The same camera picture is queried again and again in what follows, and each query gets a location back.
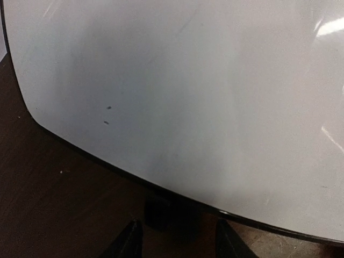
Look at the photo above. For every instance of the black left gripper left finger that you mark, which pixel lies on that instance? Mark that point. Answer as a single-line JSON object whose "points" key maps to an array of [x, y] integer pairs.
{"points": [[128, 243]]}

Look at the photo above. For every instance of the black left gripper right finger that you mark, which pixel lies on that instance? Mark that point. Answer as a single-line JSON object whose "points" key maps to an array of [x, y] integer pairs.
{"points": [[229, 244]]}

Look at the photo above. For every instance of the white whiteboard with writing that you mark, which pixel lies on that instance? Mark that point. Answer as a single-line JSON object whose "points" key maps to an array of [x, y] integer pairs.
{"points": [[237, 105]]}

